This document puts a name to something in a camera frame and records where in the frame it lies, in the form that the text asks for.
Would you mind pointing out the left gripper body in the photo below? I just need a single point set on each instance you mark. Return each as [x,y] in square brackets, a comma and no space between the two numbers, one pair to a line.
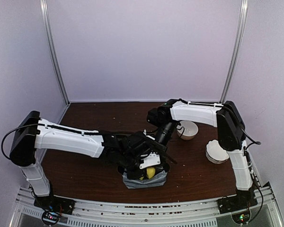
[128,161]

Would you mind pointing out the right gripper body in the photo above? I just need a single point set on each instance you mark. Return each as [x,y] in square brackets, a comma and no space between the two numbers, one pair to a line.
[164,148]

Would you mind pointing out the yellow sponge block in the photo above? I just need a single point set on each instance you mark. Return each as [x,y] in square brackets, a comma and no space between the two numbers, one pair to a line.
[150,172]

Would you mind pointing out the grey drawstring pouch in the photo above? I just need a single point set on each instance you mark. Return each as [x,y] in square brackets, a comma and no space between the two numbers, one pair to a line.
[157,180]

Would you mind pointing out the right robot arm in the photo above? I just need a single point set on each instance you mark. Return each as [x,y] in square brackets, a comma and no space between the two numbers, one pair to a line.
[225,117]

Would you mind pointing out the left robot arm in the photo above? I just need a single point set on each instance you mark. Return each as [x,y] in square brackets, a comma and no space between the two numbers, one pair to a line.
[131,150]

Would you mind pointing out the white round bowl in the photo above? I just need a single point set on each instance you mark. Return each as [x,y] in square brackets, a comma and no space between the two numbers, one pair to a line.
[187,130]

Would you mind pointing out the white scalloped bowl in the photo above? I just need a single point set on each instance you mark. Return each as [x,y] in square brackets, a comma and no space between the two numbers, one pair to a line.
[215,153]

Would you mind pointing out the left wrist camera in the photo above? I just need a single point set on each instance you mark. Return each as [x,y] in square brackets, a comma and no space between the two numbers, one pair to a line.
[152,159]

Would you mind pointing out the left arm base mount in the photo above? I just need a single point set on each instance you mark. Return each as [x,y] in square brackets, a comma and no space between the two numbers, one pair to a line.
[53,203]

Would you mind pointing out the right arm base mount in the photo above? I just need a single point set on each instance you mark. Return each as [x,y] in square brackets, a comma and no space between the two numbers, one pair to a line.
[240,201]

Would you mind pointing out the aluminium corner post right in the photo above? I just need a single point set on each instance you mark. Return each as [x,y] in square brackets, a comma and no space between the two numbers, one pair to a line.
[236,49]

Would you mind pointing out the aluminium corner post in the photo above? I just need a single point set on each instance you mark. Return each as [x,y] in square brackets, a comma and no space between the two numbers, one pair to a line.
[52,50]
[236,49]

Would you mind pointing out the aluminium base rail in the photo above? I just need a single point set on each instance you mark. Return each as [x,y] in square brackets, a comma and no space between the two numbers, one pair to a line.
[203,213]

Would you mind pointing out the aluminium corner post left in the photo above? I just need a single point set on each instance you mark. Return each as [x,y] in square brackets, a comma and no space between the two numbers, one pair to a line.
[52,50]

